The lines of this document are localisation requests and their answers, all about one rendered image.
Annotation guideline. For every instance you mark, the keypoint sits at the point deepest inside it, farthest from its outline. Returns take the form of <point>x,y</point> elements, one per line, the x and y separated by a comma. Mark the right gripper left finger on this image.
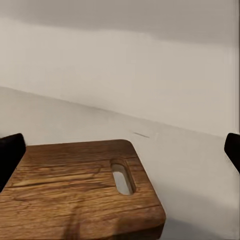
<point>12,149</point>

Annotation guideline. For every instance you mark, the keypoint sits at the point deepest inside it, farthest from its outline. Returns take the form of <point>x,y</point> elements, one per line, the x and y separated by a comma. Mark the cutting board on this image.
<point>67,191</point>

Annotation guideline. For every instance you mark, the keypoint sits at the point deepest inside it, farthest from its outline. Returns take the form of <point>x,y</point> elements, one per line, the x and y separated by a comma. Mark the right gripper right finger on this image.
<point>232,149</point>

